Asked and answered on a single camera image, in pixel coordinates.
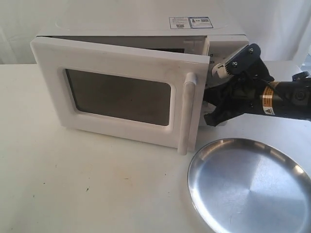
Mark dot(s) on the white microwave door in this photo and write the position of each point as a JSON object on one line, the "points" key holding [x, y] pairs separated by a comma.
{"points": [[151, 96]]}

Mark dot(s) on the upper white control knob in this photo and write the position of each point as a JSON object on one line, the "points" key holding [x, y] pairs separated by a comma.
{"points": [[219, 71]]}

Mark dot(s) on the white microwave oven body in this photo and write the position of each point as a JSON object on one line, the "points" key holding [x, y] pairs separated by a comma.
{"points": [[145, 24]]}

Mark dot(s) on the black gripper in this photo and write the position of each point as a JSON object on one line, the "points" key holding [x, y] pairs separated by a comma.
{"points": [[250, 92]]}

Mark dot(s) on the round stainless steel plate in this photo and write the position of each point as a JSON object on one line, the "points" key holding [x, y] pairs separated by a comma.
{"points": [[241, 185]]}

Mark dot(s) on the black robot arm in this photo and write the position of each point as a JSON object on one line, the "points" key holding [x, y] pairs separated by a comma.
{"points": [[291, 99]]}

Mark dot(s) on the blue white label sticker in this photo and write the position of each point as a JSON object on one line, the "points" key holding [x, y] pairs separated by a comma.
{"points": [[190, 23]]}

